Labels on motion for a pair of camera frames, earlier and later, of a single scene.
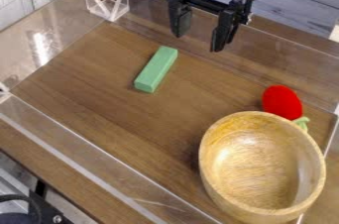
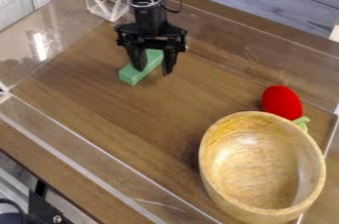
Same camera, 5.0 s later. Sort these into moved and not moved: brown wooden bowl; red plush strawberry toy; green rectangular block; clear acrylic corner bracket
Moved: green rectangular block
Not moved: clear acrylic corner bracket; red plush strawberry toy; brown wooden bowl
